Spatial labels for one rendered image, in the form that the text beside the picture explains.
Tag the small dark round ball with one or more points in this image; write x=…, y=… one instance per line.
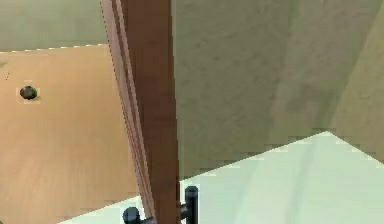
x=28, y=92

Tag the brown wooden room door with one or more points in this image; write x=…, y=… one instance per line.
x=150, y=100

